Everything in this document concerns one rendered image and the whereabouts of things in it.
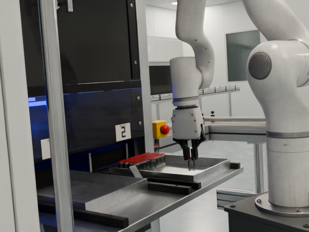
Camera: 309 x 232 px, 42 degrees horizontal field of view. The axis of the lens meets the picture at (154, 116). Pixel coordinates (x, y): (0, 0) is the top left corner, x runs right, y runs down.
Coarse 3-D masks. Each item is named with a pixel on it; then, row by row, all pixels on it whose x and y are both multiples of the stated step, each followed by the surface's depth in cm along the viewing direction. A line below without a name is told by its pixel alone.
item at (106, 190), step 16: (80, 176) 137; (96, 176) 133; (112, 176) 129; (128, 176) 125; (48, 192) 125; (80, 192) 123; (96, 192) 122; (112, 192) 108; (128, 192) 114; (80, 208) 101; (96, 208) 103
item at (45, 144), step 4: (44, 140) 122; (48, 140) 123; (44, 144) 122; (48, 144) 123; (44, 148) 122; (48, 148) 123; (44, 152) 122; (48, 152) 123; (44, 156) 122; (48, 156) 123
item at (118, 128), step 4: (120, 124) 151; (124, 124) 153; (128, 124) 155; (116, 128) 149; (120, 128) 151; (128, 128) 155; (116, 132) 149; (120, 132) 151; (128, 132) 155; (116, 136) 149; (120, 136) 151; (128, 136) 155; (116, 140) 149; (120, 140) 151
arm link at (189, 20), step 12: (180, 0) 123; (192, 0) 121; (204, 0) 123; (180, 12) 124; (192, 12) 122; (204, 12) 125; (180, 24) 124; (192, 24) 123; (180, 36) 125; (192, 36) 125; (204, 36) 127; (192, 48) 135; (204, 48) 130; (204, 60) 134; (204, 72) 133; (204, 84) 133
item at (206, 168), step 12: (168, 156) 157; (180, 156) 154; (120, 168) 138; (168, 168) 148; (180, 168) 147; (204, 168) 144; (216, 168) 133; (228, 168) 141; (192, 180) 122; (204, 180) 127
